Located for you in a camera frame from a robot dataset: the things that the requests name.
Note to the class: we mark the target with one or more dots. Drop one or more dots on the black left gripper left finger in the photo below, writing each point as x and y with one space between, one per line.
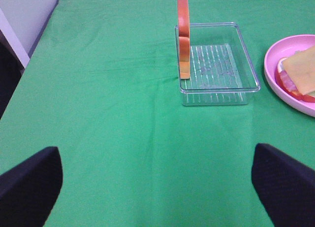
28 191

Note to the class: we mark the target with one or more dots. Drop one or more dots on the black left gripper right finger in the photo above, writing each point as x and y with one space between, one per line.
285 187

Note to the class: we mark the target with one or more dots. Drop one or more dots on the yellow cheese slice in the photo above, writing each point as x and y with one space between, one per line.
300 67

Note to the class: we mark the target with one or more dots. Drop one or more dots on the toast bread slice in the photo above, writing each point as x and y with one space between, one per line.
184 38
307 98

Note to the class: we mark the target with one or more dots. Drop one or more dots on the green lettuce leaf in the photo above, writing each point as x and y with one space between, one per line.
297 74

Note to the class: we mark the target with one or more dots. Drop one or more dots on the bacon strip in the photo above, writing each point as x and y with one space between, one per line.
287 84

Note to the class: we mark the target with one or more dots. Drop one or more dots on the green tablecloth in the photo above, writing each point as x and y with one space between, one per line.
102 85

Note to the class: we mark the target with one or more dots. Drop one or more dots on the left clear plastic tray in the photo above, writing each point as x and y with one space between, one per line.
221 70

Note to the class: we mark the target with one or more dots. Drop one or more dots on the pink round plate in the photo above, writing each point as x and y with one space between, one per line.
285 48

